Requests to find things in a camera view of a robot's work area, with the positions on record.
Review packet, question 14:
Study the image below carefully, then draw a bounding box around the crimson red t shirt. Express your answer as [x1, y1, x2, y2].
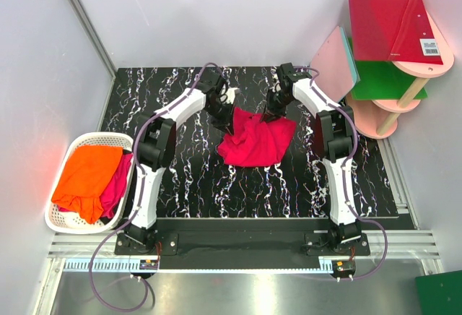
[217, 108, 297, 168]

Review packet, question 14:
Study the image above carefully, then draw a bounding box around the red acrylic sheet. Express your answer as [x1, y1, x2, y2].
[348, 0, 443, 64]

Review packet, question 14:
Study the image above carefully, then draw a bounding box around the magenta t shirt in basket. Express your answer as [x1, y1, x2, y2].
[59, 149, 132, 219]

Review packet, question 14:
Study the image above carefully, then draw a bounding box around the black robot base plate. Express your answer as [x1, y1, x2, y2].
[114, 217, 416, 270]

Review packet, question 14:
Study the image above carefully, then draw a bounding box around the pink wooden tiered shelf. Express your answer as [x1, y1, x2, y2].
[346, 0, 454, 139]

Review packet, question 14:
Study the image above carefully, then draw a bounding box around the dark green board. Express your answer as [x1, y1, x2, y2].
[415, 270, 462, 315]

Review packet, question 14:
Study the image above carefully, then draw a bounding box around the aluminium frame rail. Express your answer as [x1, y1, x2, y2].
[68, 0, 117, 78]

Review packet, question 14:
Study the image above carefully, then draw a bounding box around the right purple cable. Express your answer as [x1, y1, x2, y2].
[294, 65, 389, 282]

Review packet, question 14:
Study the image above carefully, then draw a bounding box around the purple cable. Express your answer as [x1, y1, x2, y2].
[294, 65, 389, 282]
[87, 62, 221, 311]

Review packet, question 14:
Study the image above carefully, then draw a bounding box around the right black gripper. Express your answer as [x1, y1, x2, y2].
[259, 90, 295, 125]

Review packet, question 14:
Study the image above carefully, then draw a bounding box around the orange t shirt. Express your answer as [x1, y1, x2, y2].
[51, 145, 123, 224]

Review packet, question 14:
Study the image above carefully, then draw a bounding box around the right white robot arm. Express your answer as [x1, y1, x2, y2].
[261, 63, 362, 255]

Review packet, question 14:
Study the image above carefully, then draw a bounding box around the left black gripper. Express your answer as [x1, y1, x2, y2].
[205, 100, 235, 136]

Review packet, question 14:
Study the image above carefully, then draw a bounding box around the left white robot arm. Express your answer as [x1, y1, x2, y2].
[123, 72, 237, 254]

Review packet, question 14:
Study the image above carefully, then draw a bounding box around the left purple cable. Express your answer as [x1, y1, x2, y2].
[87, 62, 221, 311]

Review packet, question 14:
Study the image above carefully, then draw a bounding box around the white plastic laundry basket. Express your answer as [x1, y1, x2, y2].
[45, 132, 134, 235]

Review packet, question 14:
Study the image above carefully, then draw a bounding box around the pink board teal edge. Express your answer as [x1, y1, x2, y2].
[310, 26, 359, 103]

